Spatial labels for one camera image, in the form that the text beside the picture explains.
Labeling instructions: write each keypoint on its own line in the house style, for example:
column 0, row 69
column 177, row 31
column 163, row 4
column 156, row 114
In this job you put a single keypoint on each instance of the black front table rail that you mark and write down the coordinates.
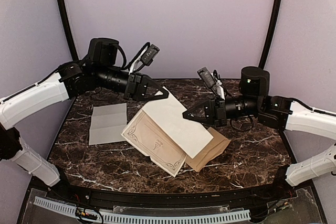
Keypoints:
column 248, row 197

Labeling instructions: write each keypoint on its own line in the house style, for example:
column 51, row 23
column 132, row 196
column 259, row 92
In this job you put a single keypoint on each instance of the cream decorated letter paper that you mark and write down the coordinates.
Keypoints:
column 159, row 131

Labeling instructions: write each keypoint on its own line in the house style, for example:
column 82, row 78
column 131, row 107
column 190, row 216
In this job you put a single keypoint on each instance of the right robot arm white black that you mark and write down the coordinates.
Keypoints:
column 254, row 102

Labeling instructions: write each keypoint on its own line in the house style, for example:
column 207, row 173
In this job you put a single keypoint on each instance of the grey folded paper sheet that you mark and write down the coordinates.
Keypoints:
column 107, row 124

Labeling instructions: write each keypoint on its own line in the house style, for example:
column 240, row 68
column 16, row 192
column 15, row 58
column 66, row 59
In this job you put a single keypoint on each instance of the white slotted cable duct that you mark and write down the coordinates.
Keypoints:
column 144, row 215

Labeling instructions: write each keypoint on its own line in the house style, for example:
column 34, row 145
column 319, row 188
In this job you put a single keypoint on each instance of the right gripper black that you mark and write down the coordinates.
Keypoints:
column 218, row 117

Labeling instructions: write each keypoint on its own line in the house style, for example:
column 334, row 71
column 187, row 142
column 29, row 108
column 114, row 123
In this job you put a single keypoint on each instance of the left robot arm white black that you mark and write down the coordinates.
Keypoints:
column 104, row 66

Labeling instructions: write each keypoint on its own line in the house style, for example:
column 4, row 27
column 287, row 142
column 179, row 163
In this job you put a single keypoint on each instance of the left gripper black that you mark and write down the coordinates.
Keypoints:
column 137, row 86

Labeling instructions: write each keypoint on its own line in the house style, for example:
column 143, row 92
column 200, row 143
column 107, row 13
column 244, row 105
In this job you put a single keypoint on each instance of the black frame post left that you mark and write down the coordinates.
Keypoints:
column 67, row 29

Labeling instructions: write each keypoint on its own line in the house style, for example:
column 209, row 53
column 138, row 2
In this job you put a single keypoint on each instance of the brown paper envelope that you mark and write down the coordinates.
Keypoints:
column 212, row 150

